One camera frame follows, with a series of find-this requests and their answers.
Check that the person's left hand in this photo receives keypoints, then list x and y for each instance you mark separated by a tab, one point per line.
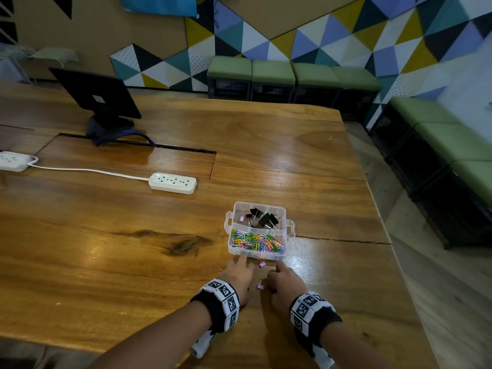
238	278

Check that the wooden table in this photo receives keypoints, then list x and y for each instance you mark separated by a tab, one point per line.
96	242

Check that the group of binder clips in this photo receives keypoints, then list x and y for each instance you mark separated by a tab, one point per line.
263	219

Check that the heap of sorted paper clips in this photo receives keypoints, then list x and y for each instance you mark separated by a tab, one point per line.
257	242

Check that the green cushioned stool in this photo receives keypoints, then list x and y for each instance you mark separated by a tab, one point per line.
453	142
421	110
229	67
356	77
317	74
273	71
478	178

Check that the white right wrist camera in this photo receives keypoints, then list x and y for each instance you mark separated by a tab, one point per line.
323	359

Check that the right wrist marker band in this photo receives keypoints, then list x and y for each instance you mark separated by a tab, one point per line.
313	317

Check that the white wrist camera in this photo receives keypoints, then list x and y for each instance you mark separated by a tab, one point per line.
201	345
323	359

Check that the pale green chair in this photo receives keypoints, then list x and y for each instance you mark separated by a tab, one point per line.
55	54

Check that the black monitor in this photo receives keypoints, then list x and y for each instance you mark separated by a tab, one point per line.
96	92

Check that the left wrist marker band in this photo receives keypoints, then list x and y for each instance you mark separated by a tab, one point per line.
217	305

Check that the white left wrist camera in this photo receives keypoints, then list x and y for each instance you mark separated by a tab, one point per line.
201	345

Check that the wrist marker band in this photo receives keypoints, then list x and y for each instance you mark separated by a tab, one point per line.
217	305
313	317

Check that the person's right hand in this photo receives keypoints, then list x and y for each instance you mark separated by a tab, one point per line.
286	288

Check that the person's left forearm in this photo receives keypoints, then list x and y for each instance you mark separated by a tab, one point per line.
153	342

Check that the clear plastic box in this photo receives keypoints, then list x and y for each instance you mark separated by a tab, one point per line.
275	257

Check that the black monitor stand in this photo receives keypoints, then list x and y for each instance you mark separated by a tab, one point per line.
109	130

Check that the person's right forearm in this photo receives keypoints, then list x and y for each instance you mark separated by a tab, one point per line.
353	349

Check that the white power strip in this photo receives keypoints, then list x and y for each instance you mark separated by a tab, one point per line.
13	161
173	183

